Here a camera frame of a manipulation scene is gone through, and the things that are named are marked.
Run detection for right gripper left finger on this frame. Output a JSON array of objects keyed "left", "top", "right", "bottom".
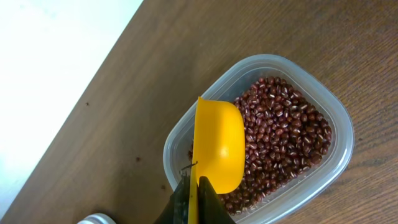
[{"left": 154, "top": 175, "right": 190, "bottom": 224}]

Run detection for yellow plastic measuring scoop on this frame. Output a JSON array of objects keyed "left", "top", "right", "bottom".
[{"left": 188, "top": 97, "right": 245, "bottom": 223}]

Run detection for red adzuki beans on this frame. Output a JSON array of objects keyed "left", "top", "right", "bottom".
[{"left": 217, "top": 77, "right": 333, "bottom": 216}]

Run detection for clear plastic food container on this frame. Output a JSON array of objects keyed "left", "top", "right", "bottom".
[{"left": 162, "top": 54, "right": 355, "bottom": 224}]

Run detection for white digital kitchen scale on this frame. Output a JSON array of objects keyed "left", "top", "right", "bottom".
[{"left": 77, "top": 213, "right": 116, "bottom": 224}]

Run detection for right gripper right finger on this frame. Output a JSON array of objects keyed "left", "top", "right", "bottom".
[{"left": 198, "top": 176, "right": 235, "bottom": 224}]

